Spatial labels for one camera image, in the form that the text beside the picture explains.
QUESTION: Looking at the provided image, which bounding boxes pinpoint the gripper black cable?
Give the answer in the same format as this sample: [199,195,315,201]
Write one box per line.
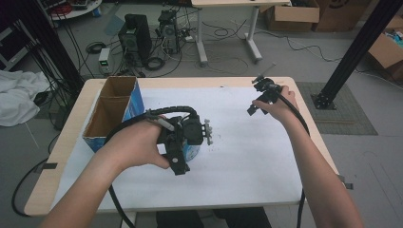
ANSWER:
[275,89,312,228]
[104,105,200,228]

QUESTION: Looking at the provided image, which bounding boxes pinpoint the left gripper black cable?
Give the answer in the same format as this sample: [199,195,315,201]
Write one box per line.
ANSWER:
[104,105,200,228]

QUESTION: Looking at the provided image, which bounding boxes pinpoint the grey floor mat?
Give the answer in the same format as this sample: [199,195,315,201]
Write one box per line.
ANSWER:
[296,81,379,137]

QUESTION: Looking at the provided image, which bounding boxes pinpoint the white-legged desk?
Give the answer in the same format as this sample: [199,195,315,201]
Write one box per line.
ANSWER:
[190,0,293,67]

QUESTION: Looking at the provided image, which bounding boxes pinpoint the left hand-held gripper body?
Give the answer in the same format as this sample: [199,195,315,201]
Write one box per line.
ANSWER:
[156,113,214,147]

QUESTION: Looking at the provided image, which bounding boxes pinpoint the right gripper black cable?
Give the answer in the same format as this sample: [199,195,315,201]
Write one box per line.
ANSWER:
[275,89,312,228]

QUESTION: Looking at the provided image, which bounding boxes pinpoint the person's dark trousers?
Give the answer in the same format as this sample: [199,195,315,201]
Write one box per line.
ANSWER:
[155,206,273,228]

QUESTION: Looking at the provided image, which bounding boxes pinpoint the black computer tower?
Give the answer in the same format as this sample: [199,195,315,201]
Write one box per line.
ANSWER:
[118,13,153,66]

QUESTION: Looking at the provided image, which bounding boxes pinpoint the person's right hand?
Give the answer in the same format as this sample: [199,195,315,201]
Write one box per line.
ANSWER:
[252,85,301,125]

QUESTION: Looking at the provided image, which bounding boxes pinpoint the black metal frame post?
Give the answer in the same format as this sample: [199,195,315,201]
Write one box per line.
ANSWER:
[12,0,86,94]

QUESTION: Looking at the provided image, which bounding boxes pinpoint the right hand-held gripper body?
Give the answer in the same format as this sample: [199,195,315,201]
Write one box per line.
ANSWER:
[251,62,283,105]

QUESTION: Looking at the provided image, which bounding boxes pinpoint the coiled black cable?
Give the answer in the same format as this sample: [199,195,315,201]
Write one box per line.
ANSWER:
[144,55,166,72]
[86,41,107,55]

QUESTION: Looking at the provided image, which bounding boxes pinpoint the black floor cable loop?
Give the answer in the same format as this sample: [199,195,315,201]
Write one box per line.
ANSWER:
[10,132,62,219]

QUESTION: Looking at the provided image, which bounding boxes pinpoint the long black floor cable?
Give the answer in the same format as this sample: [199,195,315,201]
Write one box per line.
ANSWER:
[285,35,345,64]

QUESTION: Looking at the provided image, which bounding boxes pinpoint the person's left hand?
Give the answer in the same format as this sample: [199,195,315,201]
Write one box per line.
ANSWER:
[104,118,171,171]

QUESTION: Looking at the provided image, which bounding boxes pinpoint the round white table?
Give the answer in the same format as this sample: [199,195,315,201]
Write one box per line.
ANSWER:
[40,0,104,22]

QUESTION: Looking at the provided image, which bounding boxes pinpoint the blue and white can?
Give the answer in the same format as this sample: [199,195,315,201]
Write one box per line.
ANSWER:
[182,143,202,162]

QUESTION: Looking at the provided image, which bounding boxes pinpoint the open-sided computer tower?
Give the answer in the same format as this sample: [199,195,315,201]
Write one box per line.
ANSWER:
[157,9,181,55]

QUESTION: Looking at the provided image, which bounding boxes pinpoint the white power supply unit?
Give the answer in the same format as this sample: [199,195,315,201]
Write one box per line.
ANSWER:
[98,47,112,76]

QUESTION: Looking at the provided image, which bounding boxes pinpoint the white cloth heap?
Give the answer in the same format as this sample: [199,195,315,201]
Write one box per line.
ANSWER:
[0,69,51,128]

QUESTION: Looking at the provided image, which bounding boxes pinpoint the blue cardboard box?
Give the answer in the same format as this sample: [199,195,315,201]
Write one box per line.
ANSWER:
[82,75,145,154]

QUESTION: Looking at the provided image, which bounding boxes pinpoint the open brown cardboard box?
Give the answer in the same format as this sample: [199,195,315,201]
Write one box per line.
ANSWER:
[367,14,403,82]

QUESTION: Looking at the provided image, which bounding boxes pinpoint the white table sheet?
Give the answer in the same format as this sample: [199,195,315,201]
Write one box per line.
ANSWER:
[51,86,304,213]

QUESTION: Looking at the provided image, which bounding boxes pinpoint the black metal stand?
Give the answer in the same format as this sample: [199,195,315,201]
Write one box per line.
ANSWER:
[311,0,403,111]

